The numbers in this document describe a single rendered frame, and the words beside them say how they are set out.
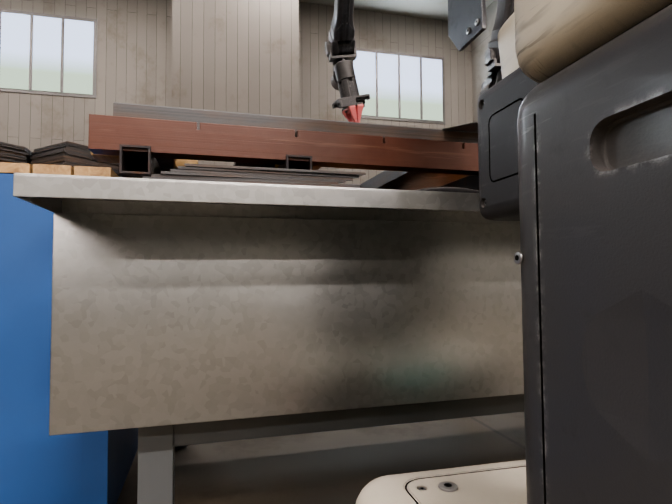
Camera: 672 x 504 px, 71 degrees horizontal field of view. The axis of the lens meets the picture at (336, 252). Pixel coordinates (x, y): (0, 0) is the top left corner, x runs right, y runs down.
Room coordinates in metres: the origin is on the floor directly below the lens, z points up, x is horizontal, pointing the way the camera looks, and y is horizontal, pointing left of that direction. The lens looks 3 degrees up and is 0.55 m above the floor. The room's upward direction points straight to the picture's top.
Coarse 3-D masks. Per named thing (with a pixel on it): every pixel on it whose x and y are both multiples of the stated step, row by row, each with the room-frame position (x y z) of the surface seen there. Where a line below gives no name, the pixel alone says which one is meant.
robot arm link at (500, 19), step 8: (504, 0) 1.15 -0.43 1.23; (512, 0) 1.14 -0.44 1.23; (504, 8) 1.15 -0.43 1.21; (512, 8) 1.14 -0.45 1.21; (496, 16) 1.18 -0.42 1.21; (504, 16) 1.15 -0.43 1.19; (496, 24) 1.18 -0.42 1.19; (496, 32) 1.18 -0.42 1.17; (496, 40) 1.17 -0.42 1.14; (496, 48) 1.18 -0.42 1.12; (496, 56) 1.18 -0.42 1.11
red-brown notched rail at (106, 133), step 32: (96, 128) 0.79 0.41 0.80; (128, 128) 0.81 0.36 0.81; (160, 128) 0.82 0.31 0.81; (192, 128) 0.83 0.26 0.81; (224, 128) 0.85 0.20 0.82; (256, 128) 0.86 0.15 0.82; (224, 160) 0.88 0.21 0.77; (256, 160) 0.88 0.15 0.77; (320, 160) 0.90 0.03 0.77; (352, 160) 0.92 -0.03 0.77; (384, 160) 0.93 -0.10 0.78; (416, 160) 0.95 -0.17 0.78; (448, 160) 0.97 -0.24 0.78
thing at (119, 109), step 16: (128, 112) 0.85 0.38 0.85; (144, 112) 0.85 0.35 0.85; (160, 112) 0.86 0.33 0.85; (176, 112) 0.87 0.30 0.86; (192, 112) 0.88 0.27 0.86; (208, 112) 0.88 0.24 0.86; (224, 112) 0.89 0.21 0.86; (288, 128) 0.93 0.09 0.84; (304, 128) 0.93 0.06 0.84; (320, 128) 0.94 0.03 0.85; (336, 128) 0.95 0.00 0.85; (352, 128) 0.96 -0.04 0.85; (368, 128) 0.97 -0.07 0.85; (384, 128) 0.98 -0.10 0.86; (400, 128) 0.99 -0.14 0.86; (416, 128) 1.00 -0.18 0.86; (160, 160) 1.08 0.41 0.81; (384, 176) 1.40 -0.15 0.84; (400, 176) 1.28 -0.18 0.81; (416, 176) 1.28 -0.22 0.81; (432, 176) 1.28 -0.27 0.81; (448, 176) 1.28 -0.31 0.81; (464, 176) 1.28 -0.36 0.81
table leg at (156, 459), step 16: (144, 432) 0.86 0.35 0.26; (160, 432) 0.87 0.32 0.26; (144, 448) 0.86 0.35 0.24; (160, 448) 0.87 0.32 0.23; (144, 464) 0.86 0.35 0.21; (160, 464) 0.87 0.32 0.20; (144, 480) 0.86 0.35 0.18; (160, 480) 0.87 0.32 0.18; (144, 496) 0.86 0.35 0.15; (160, 496) 0.87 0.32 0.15
